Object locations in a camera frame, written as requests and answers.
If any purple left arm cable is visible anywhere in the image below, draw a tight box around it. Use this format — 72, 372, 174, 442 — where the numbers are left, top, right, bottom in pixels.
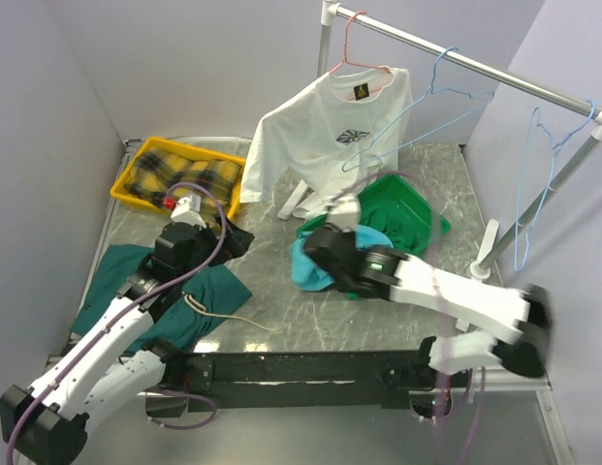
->
0, 182, 228, 456

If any blue wire hanger middle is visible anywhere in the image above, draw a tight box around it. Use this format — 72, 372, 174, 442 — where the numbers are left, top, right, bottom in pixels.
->
340, 46, 495, 173

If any green plastic bin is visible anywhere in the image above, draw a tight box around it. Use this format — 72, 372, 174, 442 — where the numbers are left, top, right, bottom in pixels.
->
290, 174, 436, 292

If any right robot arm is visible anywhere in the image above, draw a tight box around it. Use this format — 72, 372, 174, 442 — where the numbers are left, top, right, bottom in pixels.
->
303, 227, 553, 387

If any green cloth in bin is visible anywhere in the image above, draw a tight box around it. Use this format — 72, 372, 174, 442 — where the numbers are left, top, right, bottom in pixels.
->
360, 199, 431, 257

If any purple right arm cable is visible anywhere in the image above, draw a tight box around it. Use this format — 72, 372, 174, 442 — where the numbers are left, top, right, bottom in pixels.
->
329, 169, 488, 465

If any dark teal garment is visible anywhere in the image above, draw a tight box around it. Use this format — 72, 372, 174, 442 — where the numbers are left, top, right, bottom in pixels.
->
71, 244, 252, 356

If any beige drawstring cord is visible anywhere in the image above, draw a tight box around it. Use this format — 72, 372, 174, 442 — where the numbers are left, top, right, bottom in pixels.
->
181, 293, 284, 335

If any pink wire hanger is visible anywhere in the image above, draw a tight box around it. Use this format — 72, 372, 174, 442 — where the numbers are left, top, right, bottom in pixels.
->
325, 11, 396, 103

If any white rack base foot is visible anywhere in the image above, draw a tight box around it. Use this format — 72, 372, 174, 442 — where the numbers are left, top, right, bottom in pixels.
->
469, 219, 499, 282

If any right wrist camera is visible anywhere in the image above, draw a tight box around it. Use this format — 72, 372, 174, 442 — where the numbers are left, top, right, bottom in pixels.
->
326, 194, 362, 233

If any yellow plastic bin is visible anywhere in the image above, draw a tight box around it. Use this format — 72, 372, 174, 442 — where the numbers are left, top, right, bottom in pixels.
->
111, 137, 245, 224

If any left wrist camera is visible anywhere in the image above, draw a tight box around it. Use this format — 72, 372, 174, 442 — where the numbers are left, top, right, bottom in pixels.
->
164, 194, 206, 228

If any blue wire hanger right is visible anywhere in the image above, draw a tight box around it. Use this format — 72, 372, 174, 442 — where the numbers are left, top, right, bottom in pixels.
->
513, 100, 596, 273

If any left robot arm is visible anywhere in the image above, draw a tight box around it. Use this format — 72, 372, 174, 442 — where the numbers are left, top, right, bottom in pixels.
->
0, 217, 254, 464

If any light blue t shirt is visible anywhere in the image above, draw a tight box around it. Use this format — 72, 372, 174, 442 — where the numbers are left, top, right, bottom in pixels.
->
289, 226, 393, 292

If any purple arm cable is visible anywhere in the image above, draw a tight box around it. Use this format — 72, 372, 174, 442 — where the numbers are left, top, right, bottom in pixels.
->
0, 182, 228, 456
329, 169, 488, 465

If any metal clothes rack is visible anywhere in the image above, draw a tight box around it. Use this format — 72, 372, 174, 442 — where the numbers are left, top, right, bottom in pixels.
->
318, 1, 602, 266

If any white rack foot left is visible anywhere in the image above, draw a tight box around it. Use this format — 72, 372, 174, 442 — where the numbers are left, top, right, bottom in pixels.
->
277, 180, 309, 220

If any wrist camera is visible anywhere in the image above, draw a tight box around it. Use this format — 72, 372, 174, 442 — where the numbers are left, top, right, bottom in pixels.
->
164, 194, 206, 228
326, 194, 362, 233

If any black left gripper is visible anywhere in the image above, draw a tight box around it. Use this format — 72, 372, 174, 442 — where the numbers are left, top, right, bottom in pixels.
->
177, 211, 254, 283

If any yellow plaid cloth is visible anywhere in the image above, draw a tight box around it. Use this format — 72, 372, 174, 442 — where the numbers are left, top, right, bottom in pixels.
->
124, 149, 241, 212

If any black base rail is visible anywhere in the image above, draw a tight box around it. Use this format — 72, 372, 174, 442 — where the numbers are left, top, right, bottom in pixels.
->
144, 349, 457, 422

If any white t shirt on hanger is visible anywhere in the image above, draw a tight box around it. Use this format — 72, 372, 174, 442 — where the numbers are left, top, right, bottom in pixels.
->
240, 68, 413, 219

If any blue wire hanger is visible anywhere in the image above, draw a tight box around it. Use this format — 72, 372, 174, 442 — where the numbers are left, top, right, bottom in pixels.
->
340, 46, 495, 173
513, 100, 596, 273

